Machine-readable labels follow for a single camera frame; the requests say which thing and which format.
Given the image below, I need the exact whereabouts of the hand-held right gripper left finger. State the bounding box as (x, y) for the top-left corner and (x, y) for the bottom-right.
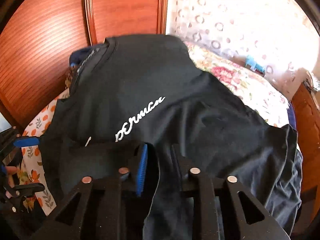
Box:
(30, 143), (150, 240)

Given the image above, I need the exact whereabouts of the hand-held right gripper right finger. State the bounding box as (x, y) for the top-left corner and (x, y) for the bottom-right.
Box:
(172, 144), (290, 240)

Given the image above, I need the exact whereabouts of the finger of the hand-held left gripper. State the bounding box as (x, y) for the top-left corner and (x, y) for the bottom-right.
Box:
(0, 127), (40, 156)
(0, 182), (46, 214)

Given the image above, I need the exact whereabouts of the black t-shirt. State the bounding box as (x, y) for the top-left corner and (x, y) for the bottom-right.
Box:
(39, 34), (300, 240)

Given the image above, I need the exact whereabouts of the person's left hand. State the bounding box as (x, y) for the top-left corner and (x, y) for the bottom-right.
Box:
(3, 165), (19, 198)

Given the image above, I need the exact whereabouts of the orange print bed sheet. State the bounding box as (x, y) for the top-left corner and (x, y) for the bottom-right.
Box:
(18, 90), (73, 217)

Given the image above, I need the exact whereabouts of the dark patterned cloth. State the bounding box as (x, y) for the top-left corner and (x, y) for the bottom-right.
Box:
(65, 66), (79, 89)

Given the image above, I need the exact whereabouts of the dark garment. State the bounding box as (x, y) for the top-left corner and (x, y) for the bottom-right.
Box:
(264, 149), (305, 236)

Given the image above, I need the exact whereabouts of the navy blue cloth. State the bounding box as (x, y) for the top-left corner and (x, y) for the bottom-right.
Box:
(69, 44), (107, 68)

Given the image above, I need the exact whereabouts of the floral quilt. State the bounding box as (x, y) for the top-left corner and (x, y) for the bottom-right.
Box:
(184, 41), (293, 128)

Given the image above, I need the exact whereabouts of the navy bed sheet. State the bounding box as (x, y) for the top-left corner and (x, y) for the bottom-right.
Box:
(286, 102), (297, 131)

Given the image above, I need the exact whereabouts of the wooden cabinet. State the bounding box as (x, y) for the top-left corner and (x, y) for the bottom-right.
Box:
(291, 82), (320, 228)

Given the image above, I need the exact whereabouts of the white curtain with circles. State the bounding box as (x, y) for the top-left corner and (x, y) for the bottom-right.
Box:
(165, 0), (320, 102)

